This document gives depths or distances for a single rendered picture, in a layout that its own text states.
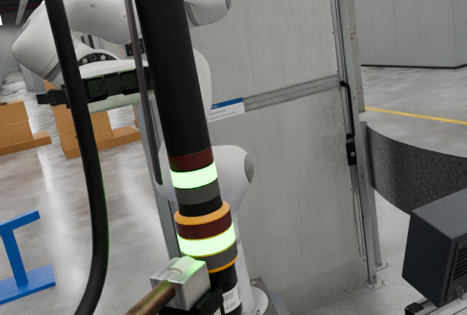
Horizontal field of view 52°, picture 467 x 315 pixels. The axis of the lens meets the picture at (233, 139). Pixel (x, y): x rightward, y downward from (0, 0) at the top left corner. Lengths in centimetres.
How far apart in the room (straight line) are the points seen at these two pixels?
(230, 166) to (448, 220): 46
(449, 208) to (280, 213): 159
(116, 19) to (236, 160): 40
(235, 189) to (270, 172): 147
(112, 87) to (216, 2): 55
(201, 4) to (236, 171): 37
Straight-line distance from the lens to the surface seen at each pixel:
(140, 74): 34
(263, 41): 241
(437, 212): 110
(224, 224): 36
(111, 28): 85
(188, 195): 35
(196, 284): 35
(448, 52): 1022
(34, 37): 73
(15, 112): 962
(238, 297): 40
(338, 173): 275
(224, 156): 104
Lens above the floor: 171
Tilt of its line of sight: 14 degrees down
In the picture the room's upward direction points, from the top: 10 degrees counter-clockwise
